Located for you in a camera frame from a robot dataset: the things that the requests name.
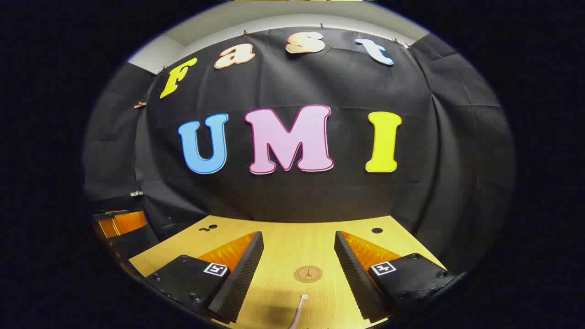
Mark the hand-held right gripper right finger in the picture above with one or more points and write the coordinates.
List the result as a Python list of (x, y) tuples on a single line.
[(354, 278)]

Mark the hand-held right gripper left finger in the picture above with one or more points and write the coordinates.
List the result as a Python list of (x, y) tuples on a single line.
[(242, 278)]

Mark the round wooden coaster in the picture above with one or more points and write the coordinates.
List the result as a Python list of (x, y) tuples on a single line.
[(308, 274)]

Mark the black backdrop cloth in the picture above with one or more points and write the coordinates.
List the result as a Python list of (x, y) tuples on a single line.
[(347, 192)]

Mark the wooden desktop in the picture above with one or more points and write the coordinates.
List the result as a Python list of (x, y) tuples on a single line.
[(297, 242)]

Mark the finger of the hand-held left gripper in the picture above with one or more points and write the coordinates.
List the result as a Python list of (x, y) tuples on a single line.
[(130, 240)]

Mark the white toothbrush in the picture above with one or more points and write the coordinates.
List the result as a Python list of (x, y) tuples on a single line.
[(298, 313)]

